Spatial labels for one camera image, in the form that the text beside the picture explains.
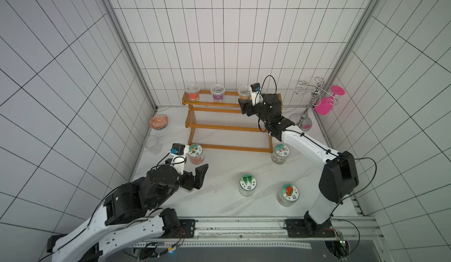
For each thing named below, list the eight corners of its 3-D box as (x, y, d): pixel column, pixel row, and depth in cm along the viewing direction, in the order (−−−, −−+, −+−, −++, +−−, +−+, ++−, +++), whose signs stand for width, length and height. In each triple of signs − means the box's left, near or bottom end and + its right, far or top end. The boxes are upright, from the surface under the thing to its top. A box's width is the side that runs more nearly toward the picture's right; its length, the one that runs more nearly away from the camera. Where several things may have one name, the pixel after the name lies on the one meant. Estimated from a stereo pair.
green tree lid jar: (239, 196, 83) (240, 191, 77) (238, 180, 88) (239, 174, 82) (255, 196, 83) (257, 191, 77) (253, 180, 88) (255, 174, 82)
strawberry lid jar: (278, 207, 81) (283, 201, 74) (275, 190, 86) (279, 184, 79) (295, 207, 81) (302, 201, 74) (291, 190, 86) (297, 184, 79)
